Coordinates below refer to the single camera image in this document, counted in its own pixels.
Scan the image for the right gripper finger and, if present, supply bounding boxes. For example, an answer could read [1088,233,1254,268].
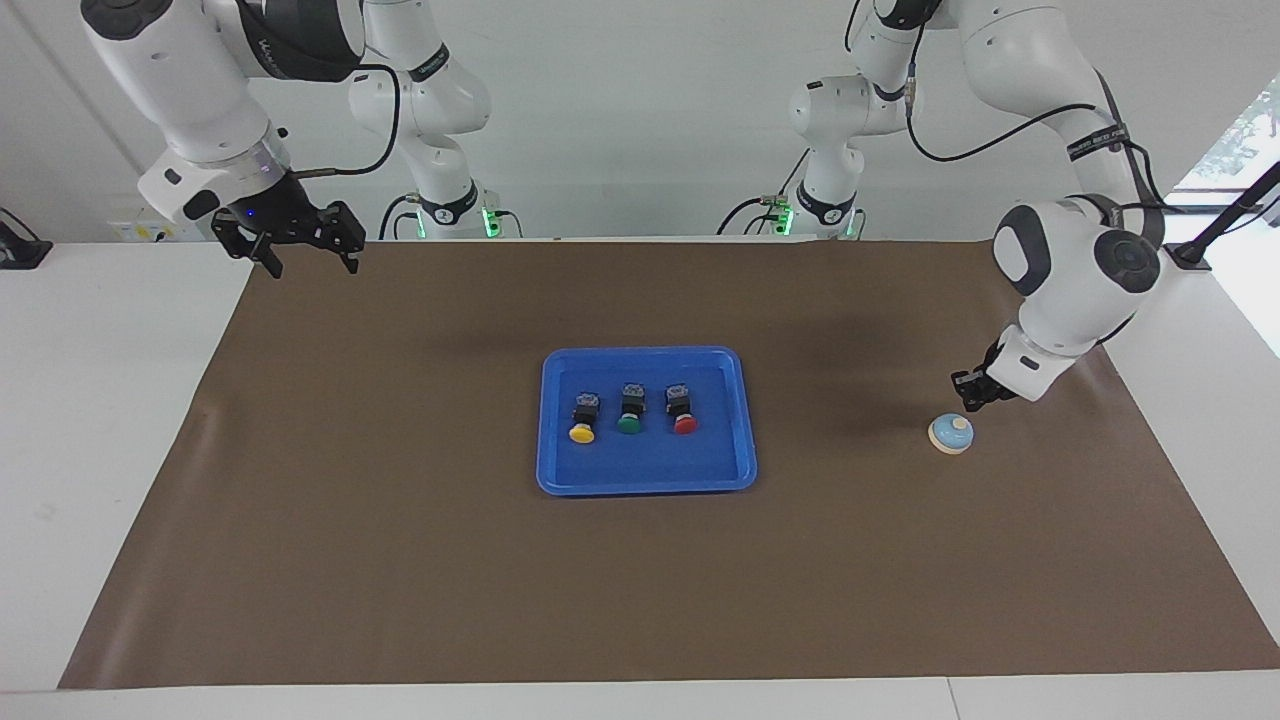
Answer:
[209,208,285,280]
[322,198,366,275]

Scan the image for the red push button switch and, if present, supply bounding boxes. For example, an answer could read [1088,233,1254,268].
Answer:
[664,383,700,436]

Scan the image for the blue plastic tray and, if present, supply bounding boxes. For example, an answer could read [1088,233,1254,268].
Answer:
[536,346,758,498]

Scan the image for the white power box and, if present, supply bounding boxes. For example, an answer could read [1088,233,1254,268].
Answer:
[108,195,216,243]

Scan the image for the black clamp stand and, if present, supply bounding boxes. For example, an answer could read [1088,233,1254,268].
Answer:
[0,208,53,269]

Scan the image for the black tripod stand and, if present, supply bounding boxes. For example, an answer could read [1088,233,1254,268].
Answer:
[1165,160,1280,271]

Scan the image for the bright window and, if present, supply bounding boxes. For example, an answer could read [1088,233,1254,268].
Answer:
[1170,75,1280,196]

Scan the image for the brown table mat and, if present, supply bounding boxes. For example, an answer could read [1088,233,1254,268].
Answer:
[58,240,1280,691]

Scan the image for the black right base cable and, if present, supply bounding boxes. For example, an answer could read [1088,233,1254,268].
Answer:
[378,193,421,241]

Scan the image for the black base cable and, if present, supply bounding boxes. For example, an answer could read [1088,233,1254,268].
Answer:
[715,150,811,237]
[378,193,421,241]

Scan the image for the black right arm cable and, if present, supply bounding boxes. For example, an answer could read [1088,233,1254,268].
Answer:
[290,65,401,179]

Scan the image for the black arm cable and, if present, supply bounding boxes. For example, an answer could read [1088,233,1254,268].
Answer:
[290,65,401,179]
[905,60,1168,246]

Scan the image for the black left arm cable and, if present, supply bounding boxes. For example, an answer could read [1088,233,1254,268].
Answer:
[905,60,1168,246]

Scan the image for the black left base cable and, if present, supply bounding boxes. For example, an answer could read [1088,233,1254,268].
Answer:
[715,150,811,237]

